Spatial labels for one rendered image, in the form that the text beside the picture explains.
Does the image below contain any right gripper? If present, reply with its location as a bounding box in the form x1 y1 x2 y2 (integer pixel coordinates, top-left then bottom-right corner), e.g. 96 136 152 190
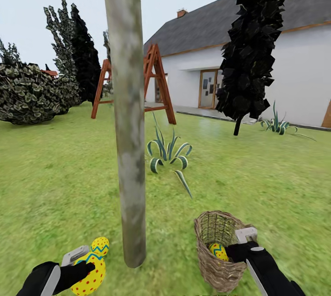
225 241 257 263

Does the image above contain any easter egg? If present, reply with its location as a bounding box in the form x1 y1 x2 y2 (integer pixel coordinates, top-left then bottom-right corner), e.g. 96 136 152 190
70 251 106 296
90 237 109 258
209 242 229 262

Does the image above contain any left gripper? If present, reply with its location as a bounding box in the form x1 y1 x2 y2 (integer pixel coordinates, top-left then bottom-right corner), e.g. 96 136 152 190
52 261 96 296

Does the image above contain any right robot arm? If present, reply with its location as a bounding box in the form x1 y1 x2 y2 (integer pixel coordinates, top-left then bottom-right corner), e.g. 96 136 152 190
225 223 306 296

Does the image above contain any wicker basket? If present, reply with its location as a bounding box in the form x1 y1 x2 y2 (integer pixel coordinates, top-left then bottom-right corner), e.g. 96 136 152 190
194 211 258 293

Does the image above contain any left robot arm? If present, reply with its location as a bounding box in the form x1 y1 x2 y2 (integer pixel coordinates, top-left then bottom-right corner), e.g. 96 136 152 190
16 245 96 296

